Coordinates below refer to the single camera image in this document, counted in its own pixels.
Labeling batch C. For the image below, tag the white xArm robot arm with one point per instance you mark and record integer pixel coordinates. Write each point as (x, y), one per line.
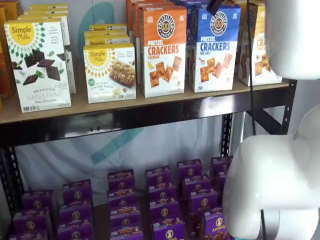
(262, 175)

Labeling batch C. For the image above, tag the black metal shelf frame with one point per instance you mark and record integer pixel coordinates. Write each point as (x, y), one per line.
(150, 117)

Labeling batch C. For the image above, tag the purple Annie's snack box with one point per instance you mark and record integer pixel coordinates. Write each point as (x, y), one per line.
(27, 236)
(162, 192)
(37, 200)
(126, 233)
(216, 227)
(121, 178)
(222, 180)
(190, 170)
(163, 211)
(122, 197)
(77, 192)
(75, 215)
(125, 215)
(196, 186)
(75, 233)
(203, 201)
(30, 221)
(168, 232)
(221, 165)
(158, 175)

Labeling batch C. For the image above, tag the blue pretzel crackers box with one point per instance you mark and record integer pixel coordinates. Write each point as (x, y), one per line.
(191, 27)
(215, 65)

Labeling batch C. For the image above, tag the Simple Mills sweet thins box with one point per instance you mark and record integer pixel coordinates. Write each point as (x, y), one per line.
(45, 12)
(68, 50)
(37, 87)
(50, 6)

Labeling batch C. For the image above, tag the yellow pretzel crackers box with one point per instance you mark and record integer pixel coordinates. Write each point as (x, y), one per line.
(260, 65)

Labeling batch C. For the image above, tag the Simple Mills almond bars box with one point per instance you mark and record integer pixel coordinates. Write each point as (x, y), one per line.
(117, 39)
(112, 33)
(115, 27)
(110, 87)

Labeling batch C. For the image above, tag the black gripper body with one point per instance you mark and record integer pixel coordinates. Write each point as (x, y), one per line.
(216, 6)

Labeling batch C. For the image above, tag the wooden shelf board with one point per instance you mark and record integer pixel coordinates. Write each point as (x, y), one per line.
(80, 107)
(100, 220)

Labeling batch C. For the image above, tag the plain orange snack box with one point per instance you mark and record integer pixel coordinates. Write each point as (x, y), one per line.
(12, 7)
(5, 62)

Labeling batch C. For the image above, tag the orange pretzel crackers box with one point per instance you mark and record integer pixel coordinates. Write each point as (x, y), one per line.
(136, 37)
(128, 20)
(162, 75)

